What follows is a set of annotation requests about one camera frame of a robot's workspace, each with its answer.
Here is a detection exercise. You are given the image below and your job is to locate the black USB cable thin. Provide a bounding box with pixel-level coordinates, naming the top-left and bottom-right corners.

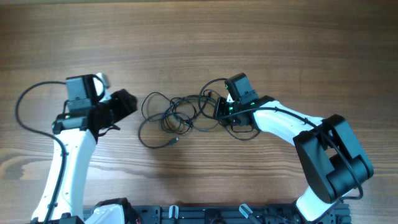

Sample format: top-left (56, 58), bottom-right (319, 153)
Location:
top-left (138, 91), bottom-right (219, 135)

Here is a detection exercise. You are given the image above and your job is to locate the black USB cable coil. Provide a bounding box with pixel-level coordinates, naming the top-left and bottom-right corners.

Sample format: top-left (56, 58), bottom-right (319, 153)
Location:
top-left (141, 77), bottom-right (262, 141)

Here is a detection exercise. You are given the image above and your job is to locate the black USB cable long tail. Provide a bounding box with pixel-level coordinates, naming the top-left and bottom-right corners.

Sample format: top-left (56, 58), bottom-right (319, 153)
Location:
top-left (137, 113), bottom-right (179, 150)

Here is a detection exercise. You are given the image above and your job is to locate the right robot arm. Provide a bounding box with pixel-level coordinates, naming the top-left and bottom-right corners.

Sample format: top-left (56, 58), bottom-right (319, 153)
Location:
top-left (213, 73), bottom-right (374, 223)

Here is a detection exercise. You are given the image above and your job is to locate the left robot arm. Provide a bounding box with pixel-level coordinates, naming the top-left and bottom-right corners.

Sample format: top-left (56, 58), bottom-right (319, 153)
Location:
top-left (32, 73), bottom-right (137, 223)

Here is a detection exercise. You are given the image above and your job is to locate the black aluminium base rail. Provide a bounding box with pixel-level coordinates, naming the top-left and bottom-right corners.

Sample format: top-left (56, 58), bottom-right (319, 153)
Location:
top-left (83, 203), bottom-right (352, 224)

